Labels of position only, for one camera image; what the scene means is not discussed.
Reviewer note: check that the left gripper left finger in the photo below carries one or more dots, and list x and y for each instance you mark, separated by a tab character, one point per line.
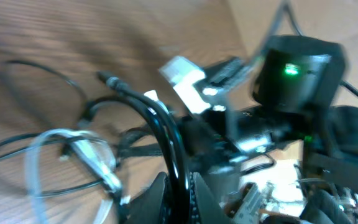
149	208

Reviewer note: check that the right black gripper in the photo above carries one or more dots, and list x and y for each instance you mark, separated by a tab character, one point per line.
218	138

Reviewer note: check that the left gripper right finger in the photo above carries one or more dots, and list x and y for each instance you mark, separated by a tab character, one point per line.
204	208

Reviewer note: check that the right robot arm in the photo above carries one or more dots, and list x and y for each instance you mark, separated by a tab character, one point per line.
294	92

